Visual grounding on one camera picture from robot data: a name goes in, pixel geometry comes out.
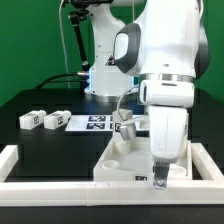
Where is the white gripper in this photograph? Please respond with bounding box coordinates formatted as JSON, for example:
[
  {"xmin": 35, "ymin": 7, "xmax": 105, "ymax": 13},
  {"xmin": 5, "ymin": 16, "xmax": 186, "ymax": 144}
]
[{"xmin": 139, "ymin": 80, "xmax": 194, "ymax": 190}]

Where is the white square tabletop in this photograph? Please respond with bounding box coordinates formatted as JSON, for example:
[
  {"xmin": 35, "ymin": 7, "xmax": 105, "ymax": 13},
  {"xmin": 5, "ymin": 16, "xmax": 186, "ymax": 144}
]
[{"xmin": 93, "ymin": 137, "xmax": 192, "ymax": 181}]

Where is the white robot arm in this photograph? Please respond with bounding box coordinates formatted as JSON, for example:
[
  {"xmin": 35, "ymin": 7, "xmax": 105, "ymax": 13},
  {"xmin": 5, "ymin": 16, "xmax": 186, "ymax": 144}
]
[{"xmin": 85, "ymin": 0, "xmax": 209, "ymax": 189}]

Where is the white U-shaped obstacle fence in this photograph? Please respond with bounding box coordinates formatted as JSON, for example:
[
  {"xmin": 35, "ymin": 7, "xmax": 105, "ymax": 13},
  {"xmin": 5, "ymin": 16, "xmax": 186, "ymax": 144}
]
[{"xmin": 0, "ymin": 143, "xmax": 224, "ymax": 207}]

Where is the white marker tag sheet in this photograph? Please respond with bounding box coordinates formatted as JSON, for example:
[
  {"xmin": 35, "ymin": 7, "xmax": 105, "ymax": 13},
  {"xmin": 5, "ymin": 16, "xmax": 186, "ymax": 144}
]
[{"xmin": 64, "ymin": 114, "xmax": 149, "ymax": 133}]

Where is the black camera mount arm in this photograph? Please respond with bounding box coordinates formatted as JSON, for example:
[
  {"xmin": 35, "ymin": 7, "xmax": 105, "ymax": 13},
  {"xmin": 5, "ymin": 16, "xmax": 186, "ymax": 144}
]
[{"xmin": 63, "ymin": 0, "xmax": 114, "ymax": 72}]

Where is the white cable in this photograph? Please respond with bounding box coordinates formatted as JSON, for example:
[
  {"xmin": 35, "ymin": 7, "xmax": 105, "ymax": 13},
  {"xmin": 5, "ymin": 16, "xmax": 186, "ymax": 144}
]
[{"xmin": 58, "ymin": 0, "xmax": 72, "ymax": 90}]

